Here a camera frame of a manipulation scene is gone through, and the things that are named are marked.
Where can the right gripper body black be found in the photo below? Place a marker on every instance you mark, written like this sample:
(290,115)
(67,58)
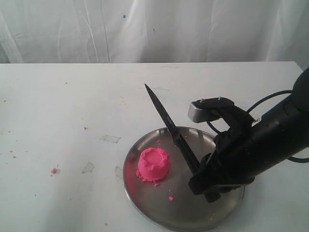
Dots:
(236,163)

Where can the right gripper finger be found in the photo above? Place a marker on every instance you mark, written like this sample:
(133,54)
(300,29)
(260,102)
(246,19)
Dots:
(209,180)

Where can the pink play dough lump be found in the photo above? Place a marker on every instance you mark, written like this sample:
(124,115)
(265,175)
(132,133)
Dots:
(153,165)

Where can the black knife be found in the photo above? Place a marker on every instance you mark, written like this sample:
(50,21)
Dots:
(191,160)

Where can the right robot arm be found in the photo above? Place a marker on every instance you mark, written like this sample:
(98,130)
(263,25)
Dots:
(288,124)

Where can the round steel plate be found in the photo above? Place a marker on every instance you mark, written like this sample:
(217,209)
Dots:
(172,205)

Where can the white backdrop sheet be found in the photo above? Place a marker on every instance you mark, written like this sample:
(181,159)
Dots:
(127,31)

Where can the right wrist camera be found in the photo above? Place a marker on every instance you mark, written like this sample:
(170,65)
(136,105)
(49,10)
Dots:
(207,109)

